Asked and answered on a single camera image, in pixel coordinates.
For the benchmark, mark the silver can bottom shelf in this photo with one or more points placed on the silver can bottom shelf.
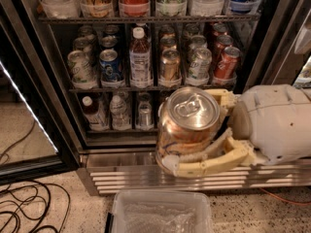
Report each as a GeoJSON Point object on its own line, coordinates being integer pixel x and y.
{"type": "Point", "coordinates": [145, 116]}

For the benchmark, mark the brown tea bottle middle shelf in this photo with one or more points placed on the brown tea bottle middle shelf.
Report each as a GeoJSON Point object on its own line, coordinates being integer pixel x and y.
{"type": "Point", "coordinates": [140, 58]}

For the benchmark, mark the red soda can front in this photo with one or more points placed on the red soda can front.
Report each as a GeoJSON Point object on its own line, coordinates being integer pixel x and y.
{"type": "Point", "coordinates": [230, 59]}

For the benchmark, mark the stainless steel fridge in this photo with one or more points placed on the stainless steel fridge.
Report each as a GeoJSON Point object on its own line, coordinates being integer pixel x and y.
{"type": "Point", "coordinates": [110, 161]}

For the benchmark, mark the orange soda can back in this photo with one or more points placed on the orange soda can back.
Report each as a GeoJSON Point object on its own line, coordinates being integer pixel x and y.
{"type": "Point", "coordinates": [167, 43]}

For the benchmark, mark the white green can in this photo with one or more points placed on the white green can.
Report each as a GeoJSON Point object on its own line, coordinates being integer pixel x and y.
{"type": "Point", "coordinates": [200, 64]}
{"type": "Point", "coordinates": [80, 68]}

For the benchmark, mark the blue soda can front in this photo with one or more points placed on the blue soda can front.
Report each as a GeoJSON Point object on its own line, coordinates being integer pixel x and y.
{"type": "Point", "coordinates": [110, 66]}

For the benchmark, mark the orange soda can front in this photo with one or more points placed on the orange soda can front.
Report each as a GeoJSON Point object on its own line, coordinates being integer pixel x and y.
{"type": "Point", "coordinates": [188, 120]}

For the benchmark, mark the white green can front left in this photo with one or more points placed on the white green can front left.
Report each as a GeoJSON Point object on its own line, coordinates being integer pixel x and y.
{"type": "Point", "coordinates": [80, 68]}

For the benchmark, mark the white green can right front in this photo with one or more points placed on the white green can right front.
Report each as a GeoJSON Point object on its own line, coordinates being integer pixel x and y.
{"type": "Point", "coordinates": [200, 64]}

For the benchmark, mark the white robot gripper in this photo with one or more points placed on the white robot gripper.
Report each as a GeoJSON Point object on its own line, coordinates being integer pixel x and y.
{"type": "Point", "coordinates": [273, 123]}

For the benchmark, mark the tea bottle bottom shelf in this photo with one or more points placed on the tea bottle bottom shelf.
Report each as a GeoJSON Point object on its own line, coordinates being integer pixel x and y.
{"type": "Point", "coordinates": [95, 114]}

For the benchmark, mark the orange soda can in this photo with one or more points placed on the orange soda can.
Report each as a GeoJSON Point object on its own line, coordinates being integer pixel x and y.
{"type": "Point", "coordinates": [169, 67]}
{"type": "Point", "coordinates": [188, 120]}
{"type": "Point", "coordinates": [167, 43]}

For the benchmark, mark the red soda can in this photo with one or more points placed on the red soda can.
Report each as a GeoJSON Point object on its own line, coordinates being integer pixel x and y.
{"type": "Point", "coordinates": [220, 44]}
{"type": "Point", "coordinates": [230, 59]}

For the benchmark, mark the clear plastic bin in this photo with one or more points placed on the clear plastic bin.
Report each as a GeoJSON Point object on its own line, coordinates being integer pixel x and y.
{"type": "Point", "coordinates": [150, 211]}

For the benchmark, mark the open fridge glass door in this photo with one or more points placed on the open fridge glass door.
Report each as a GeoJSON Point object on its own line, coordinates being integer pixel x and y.
{"type": "Point", "coordinates": [32, 144]}

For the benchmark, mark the water bottle bottom shelf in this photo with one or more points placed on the water bottle bottom shelf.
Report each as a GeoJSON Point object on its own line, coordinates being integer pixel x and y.
{"type": "Point", "coordinates": [119, 112]}

